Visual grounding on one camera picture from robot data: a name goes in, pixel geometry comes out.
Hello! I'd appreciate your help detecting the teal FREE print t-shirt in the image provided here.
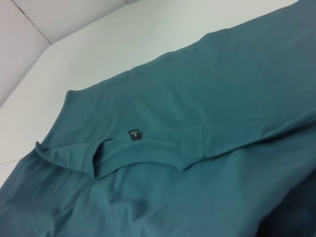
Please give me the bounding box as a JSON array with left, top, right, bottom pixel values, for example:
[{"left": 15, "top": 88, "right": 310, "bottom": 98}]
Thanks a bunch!
[{"left": 0, "top": 0, "right": 316, "bottom": 237}]

